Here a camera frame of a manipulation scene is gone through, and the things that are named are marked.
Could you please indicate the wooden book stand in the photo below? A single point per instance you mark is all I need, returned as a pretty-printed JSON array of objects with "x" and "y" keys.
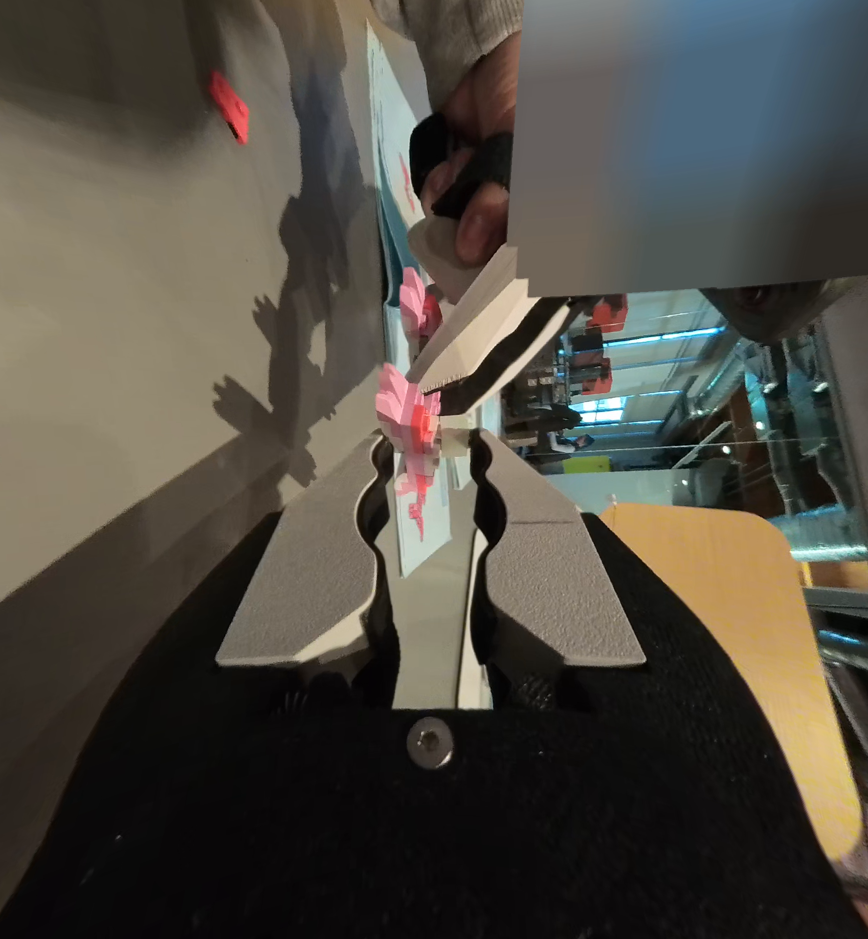
[{"x": 734, "y": 623}]

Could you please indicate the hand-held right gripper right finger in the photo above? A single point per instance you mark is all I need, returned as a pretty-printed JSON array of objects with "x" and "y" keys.
[{"x": 558, "y": 587}]

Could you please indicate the person's left hand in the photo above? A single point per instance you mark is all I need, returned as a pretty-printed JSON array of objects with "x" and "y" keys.
[{"x": 485, "y": 103}]

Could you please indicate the instruction booklet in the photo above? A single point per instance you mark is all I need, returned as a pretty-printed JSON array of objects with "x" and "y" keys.
[{"x": 437, "y": 528}]

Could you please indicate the pink toy brick model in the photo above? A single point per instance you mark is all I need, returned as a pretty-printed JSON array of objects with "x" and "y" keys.
[{"x": 404, "y": 411}]

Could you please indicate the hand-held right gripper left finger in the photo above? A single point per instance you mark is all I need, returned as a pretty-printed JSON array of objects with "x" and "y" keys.
[{"x": 309, "y": 572}]

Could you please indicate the small red toy brick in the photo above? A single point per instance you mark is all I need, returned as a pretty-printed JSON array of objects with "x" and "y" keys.
[{"x": 230, "y": 106}]

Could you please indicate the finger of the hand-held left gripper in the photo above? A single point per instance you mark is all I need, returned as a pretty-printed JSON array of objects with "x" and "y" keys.
[
  {"x": 470, "y": 330},
  {"x": 514, "y": 345}
]

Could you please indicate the person's left forearm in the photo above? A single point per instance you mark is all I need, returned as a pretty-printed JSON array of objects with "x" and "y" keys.
[{"x": 463, "y": 37}]

